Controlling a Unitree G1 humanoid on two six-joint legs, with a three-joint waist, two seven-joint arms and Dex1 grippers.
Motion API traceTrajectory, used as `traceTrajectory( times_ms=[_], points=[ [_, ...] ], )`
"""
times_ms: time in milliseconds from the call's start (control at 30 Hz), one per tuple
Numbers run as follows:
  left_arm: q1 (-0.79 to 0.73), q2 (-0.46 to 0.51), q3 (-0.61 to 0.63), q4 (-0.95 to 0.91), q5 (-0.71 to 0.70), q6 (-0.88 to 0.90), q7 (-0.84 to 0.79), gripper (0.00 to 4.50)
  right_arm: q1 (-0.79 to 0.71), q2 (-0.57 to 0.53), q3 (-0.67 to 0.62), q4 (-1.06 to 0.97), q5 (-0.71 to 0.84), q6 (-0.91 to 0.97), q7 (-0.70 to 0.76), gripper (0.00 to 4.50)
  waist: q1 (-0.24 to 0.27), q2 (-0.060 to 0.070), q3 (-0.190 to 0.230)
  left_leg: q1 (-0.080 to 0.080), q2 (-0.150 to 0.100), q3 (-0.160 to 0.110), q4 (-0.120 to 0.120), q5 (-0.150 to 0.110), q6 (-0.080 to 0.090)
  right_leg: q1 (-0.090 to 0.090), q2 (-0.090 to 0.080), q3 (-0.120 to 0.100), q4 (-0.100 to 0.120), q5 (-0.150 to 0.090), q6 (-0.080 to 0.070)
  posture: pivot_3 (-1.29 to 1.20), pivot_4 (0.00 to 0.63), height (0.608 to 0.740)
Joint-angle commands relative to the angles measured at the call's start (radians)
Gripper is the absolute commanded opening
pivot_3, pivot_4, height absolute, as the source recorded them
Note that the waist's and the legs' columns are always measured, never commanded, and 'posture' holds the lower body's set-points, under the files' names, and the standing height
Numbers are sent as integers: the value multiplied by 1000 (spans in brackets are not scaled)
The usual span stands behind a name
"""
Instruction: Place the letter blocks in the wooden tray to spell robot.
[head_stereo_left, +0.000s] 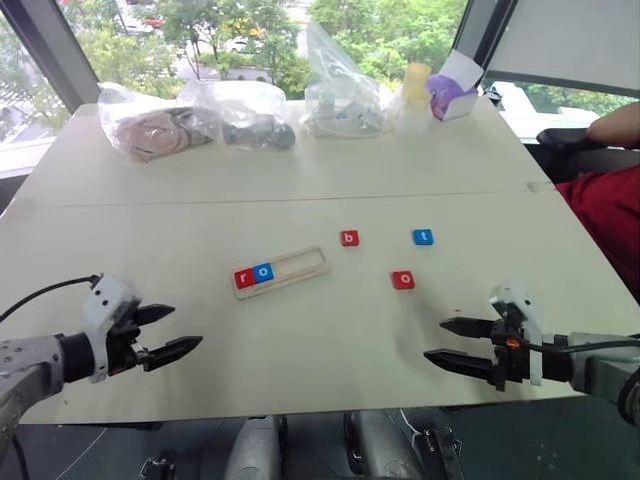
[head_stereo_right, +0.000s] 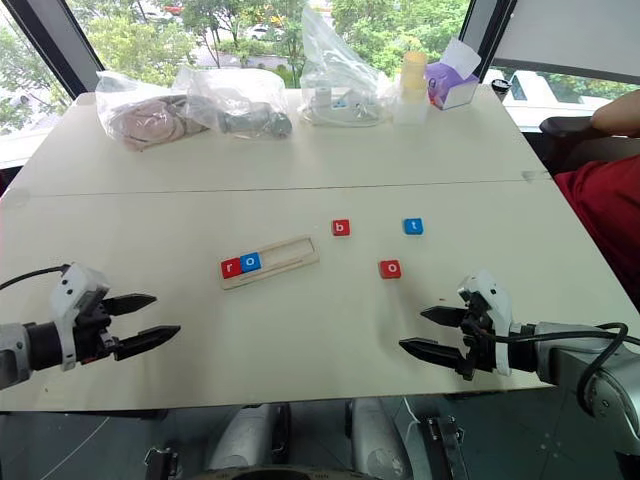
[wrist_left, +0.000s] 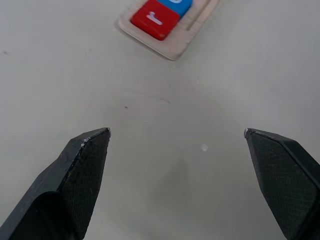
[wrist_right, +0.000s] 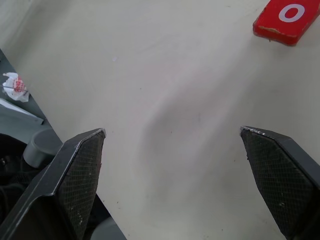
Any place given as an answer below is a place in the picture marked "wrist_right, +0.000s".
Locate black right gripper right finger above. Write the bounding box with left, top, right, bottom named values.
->
left=239, top=125, right=320, bottom=240

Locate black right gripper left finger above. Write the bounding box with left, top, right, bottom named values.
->
left=0, top=128, right=107, bottom=240

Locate grey cylindrical robot joint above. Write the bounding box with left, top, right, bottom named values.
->
left=22, top=128, right=64, bottom=168

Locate black robot body part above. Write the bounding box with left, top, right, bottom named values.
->
left=0, top=133, right=38, bottom=218

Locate red block with white ring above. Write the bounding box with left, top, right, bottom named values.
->
left=252, top=0, right=320, bottom=47

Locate crumpled white red wrapper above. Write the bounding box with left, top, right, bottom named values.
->
left=2, top=72, right=30, bottom=103

